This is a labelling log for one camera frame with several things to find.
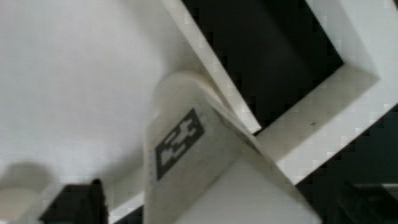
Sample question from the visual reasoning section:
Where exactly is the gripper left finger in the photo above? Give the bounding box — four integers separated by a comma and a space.
39, 179, 108, 224

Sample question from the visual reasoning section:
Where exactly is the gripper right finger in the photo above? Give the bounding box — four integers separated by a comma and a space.
298, 182, 398, 224

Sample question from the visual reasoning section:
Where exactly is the white table leg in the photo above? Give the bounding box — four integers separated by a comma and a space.
143, 71, 321, 224

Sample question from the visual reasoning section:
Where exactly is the white square table top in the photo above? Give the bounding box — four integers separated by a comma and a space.
0, 0, 259, 224

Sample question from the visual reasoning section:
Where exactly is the white U-shaped fence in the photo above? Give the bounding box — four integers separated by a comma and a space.
257, 0, 398, 182

